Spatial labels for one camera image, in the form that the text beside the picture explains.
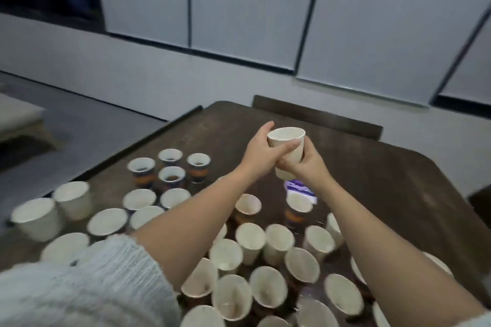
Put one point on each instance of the person's right hand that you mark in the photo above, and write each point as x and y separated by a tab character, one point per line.
311	168

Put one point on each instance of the person's left hand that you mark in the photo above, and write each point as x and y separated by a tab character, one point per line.
261	156

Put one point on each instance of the white paper cup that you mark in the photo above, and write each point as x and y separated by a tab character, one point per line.
285	137

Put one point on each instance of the group of paper cups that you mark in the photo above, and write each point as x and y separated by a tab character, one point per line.
107	222

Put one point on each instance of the person's left forearm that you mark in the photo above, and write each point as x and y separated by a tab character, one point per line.
184	231

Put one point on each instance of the person's right forearm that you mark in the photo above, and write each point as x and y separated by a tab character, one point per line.
391	261

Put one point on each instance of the round blue sticker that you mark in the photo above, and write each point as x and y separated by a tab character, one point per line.
301	189

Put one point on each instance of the dark wooden chair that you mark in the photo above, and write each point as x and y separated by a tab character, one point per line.
482	204
318	116

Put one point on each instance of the dark wooden table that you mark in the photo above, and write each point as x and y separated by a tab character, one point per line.
368	162

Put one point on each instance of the beige cushioned lounge chair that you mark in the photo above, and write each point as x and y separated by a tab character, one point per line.
15	116

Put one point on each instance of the white wall panel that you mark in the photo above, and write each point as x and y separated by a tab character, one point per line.
472	70
249	5
383	20

